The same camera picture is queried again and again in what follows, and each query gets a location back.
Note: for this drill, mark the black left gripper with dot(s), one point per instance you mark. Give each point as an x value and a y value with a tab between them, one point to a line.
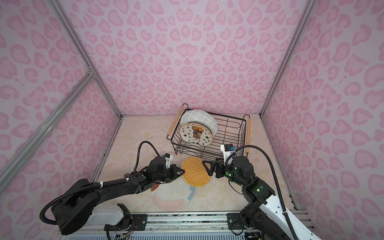
175	169

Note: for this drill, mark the white grid pattern plate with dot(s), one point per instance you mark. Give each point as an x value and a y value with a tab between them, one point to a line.
201	117

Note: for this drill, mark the tan woven bamboo tray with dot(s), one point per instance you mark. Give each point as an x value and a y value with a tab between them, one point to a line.
195	173

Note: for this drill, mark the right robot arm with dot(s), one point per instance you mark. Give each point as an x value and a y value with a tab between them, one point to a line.
264	210

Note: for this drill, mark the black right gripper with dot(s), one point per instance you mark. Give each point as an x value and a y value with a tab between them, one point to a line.
220	166

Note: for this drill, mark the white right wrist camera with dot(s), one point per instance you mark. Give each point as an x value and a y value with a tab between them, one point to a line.
229	152

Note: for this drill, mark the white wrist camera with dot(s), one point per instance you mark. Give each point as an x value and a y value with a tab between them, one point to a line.
229	152
169	158

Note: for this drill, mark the black wire dish rack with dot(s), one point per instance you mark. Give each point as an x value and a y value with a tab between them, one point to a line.
231	130

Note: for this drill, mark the star pattern character plate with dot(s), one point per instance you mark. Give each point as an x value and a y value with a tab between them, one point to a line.
196	134

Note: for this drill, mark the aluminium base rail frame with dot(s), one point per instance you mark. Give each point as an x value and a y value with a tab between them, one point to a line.
175	226

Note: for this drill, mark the large pastel colour-block plate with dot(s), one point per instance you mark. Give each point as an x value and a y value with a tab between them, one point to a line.
172	196

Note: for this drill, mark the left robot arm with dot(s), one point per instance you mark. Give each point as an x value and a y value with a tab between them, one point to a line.
76	208

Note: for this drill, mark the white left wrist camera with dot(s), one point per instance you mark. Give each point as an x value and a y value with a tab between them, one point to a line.
169	158

